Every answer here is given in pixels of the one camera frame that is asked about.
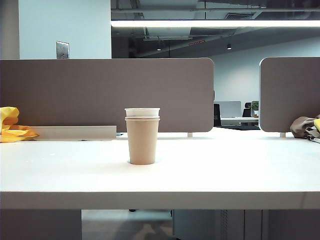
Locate grey under-desk cabinet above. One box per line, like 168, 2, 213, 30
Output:
172, 209, 263, 240

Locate black desk mat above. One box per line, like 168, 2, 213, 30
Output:
219, 124, 261, 131

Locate brown paper cup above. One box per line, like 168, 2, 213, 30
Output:
124, 117, 161, 166

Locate brown desk partition panel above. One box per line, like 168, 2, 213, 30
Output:
0, 57, 215, 138
259, 56, 320, 138

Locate grey desk cable box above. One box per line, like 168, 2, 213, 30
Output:
29, 124, 118, 141

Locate grey desk side panel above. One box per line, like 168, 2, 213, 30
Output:
0, 208, 83, 240
262, 209, 320, 240

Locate yellow cloth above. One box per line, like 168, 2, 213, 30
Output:
0, 106, 40, 143

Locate white office desk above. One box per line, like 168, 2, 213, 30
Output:
221, 116, 260, 127

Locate white ceiling air vent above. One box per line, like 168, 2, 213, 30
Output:
224, 12, 257, 21

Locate brown crumpled cloth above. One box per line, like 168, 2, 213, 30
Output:
289, 114, 320, 139

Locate metal wall switch plate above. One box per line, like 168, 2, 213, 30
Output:
55, 40, 70, 60

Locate grey background partition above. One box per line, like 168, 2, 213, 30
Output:
214, 100, 242, 119

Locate white paper cup blue logo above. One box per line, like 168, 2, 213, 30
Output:
124, 115, 161, 120
124, 107, 161, 118

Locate green potted plant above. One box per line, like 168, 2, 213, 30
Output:
251, 100, 260, 118

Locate black office chair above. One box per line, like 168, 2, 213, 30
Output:
213, 90, 223, 128
242, 101, 252, 118

